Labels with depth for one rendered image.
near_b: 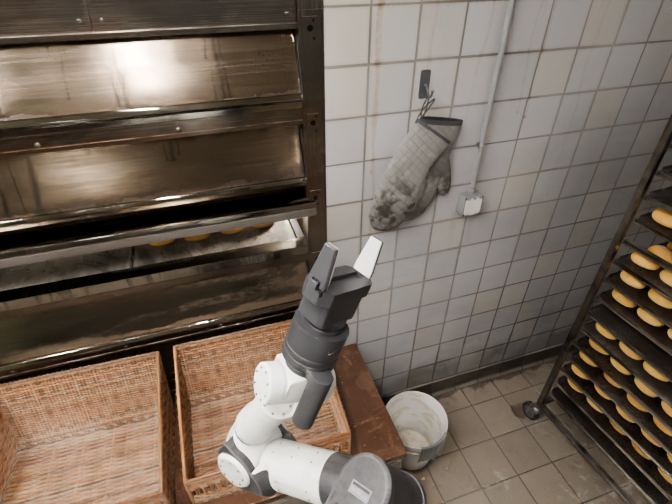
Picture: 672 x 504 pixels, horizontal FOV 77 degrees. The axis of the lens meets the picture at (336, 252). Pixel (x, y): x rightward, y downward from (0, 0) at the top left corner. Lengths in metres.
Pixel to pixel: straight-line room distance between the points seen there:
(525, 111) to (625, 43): 0.41
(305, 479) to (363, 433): 0.94
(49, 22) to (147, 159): 0.38
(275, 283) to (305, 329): 1.03
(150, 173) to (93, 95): 0.24
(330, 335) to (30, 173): 1.03
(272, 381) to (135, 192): 0.86
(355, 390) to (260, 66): 1.27
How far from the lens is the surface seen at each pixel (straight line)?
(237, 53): 1.29
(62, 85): 1.31
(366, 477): 0.75
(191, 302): 1.64
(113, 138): 1.34
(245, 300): 1.65
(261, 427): 0.82
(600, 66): 1.91
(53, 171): 1.42
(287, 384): 0.68
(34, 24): 1.31
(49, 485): 1.92
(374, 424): 1.77
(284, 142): 1.38
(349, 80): 1.36
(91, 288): 1.60
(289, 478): 0.85
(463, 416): 2.57
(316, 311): 0.59
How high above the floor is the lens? 2.08
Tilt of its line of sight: 36 degrees down
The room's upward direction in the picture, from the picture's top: straight up
